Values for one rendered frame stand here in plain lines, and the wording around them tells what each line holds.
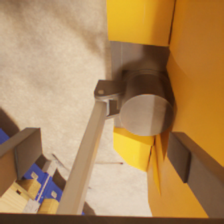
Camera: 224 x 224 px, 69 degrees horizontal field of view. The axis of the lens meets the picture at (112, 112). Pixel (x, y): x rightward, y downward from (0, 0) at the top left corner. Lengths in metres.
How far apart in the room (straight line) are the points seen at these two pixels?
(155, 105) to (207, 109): 0.24
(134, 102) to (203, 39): 0.27
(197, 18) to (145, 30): 0.21
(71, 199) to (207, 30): 0.35
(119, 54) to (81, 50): 0.38
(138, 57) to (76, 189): 0.44
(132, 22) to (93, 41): 0.42
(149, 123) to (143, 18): 0.30
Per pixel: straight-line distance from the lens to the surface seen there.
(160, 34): 0.49
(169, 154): 0.16
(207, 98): 0.29
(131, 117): 0.53
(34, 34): 1.01
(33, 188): 1.43
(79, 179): 0.36
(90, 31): 0.90
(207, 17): 0.30
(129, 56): 0.60
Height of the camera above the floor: 0.85
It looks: 51 degrees down
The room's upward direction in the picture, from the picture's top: 168 degrees counter-clockwise
